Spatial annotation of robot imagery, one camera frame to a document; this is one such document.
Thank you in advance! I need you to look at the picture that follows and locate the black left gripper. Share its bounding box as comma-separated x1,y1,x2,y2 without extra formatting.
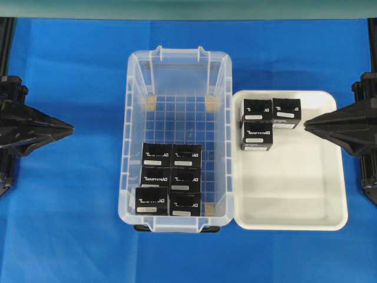
0,75,74,156

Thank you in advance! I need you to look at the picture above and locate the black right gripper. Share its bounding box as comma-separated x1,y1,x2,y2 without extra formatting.
304,73,377,156

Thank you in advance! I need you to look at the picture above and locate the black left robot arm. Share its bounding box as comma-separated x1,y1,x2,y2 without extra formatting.
1,75,74,195

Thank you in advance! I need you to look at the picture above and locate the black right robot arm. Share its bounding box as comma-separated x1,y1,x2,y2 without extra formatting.
304,73,376,204

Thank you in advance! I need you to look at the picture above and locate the black box on tray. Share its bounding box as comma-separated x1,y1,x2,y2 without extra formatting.
241,121,273,151
241,99,273,121
272,98,302,129

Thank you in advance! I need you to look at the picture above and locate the black box in case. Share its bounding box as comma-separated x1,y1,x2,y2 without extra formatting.
170,192,201,216
135,186,169,216
140,167,171,187
170,167,201,193
142,143,172,167
172,144,201,168

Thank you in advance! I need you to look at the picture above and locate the clear plastic storage case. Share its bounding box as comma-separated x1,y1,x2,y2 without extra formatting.
118,46,234,233

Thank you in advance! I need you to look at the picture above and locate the white plastic tray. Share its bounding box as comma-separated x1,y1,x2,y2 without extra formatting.
231,90,348,231

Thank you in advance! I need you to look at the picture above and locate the blue table cloth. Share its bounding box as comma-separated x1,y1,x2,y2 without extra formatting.
1,18,376,282

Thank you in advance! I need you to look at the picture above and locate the black left frame post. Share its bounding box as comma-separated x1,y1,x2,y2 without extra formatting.
0,17,16,76

